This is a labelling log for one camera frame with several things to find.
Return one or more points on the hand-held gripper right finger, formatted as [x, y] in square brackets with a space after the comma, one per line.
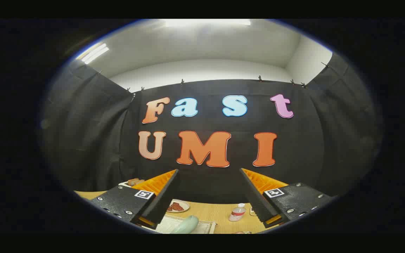
[255, 196]

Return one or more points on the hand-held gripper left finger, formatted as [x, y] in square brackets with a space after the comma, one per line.
[164, 200]

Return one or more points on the mint green plate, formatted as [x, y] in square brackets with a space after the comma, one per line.
[186, 225]

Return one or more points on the beige plate with meat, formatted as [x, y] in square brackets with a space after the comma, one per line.
[185, 209]

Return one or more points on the white divided tray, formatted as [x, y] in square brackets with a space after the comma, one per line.
[252, 211]

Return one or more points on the clear plastic bottle red label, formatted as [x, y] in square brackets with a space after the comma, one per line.
[237, 213]

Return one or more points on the white toaster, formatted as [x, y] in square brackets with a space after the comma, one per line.
[134, 182]

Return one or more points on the long ceiling light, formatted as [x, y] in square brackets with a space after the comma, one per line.
[93, 53]

